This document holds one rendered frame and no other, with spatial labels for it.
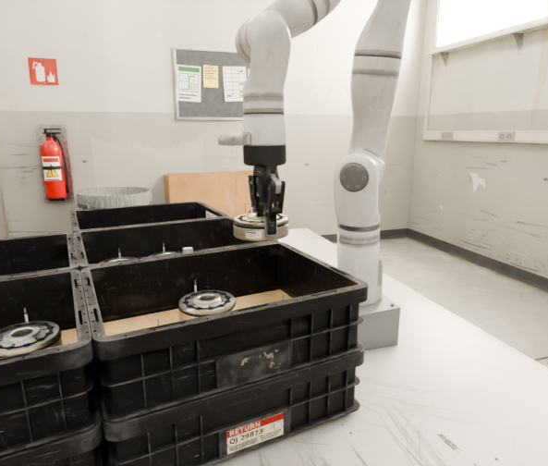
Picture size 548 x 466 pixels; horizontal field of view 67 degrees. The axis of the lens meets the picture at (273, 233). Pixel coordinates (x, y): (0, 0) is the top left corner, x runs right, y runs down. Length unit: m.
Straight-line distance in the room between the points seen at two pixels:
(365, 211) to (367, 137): 0.16
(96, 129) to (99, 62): 0.54
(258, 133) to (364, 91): 0.25
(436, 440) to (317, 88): 3.78
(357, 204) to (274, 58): 0.34
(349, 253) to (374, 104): 0.30
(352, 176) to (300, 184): 3.37
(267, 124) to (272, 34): 0.13
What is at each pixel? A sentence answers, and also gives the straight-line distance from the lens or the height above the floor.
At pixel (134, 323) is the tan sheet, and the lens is 0.79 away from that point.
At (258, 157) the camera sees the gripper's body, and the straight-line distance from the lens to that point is 0.70.
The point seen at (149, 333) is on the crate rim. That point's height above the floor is 0.93.
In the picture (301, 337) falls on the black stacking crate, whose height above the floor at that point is 0.87.
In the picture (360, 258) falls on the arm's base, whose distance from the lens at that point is 0.90.
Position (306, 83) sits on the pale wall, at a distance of 4.22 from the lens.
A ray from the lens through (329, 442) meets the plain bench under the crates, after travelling 0.71.
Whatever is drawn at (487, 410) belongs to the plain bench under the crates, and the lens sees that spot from 0.85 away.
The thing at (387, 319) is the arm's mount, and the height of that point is 0.77.
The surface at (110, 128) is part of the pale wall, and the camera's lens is 3.90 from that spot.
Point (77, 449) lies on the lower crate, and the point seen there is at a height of 0.80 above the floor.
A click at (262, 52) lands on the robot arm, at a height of 1.28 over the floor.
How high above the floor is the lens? 1.16
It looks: 14 degrees down
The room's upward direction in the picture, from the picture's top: straight up
